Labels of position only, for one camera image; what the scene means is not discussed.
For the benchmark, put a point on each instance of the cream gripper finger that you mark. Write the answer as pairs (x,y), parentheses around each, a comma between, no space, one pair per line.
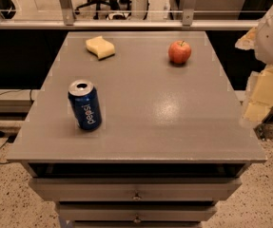
(258,100)
(247,42)

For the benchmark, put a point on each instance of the red apple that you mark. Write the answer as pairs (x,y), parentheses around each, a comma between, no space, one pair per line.
(179,52)

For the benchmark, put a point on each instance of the blue pepsi can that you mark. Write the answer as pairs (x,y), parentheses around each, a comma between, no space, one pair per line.
(83,98)

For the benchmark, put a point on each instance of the grey drawer cabinet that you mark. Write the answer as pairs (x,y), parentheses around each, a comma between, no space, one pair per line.
(159,119)

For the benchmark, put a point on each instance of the yellow sponge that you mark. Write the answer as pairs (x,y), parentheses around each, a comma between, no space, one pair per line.
(100,47)

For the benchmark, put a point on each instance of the metal guard rail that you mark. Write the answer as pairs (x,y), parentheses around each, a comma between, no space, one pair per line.
(61,14)

